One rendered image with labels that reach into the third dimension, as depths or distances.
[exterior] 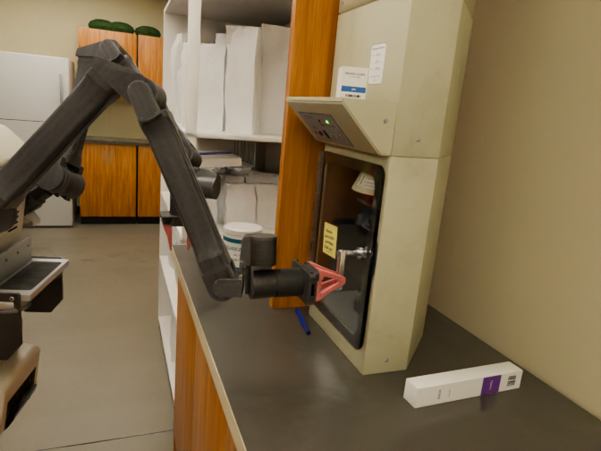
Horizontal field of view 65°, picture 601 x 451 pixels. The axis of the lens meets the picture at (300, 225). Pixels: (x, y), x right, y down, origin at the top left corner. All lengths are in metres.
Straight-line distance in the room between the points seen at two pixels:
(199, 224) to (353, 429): 0.46
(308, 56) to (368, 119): 0.39
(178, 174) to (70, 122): 0.21
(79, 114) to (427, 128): 0.65
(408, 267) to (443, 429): 0.31
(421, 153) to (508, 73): 0.46
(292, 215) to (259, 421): 0.57
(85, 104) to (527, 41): 1.00
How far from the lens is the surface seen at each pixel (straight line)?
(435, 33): 0.98
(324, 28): 1.28
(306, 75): 1.25
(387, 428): 0.94
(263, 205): 2.24
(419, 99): 0.96
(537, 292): 1.26
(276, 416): 0.93
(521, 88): 1.33
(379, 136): 0.92
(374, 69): 1.04
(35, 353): 1.50
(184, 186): 0.91
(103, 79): 0.95
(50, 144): 0.98
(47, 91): 5.72
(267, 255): 0.91
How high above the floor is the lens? 1.48
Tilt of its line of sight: 13 degrees down
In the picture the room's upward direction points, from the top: 5 degrees clockwise
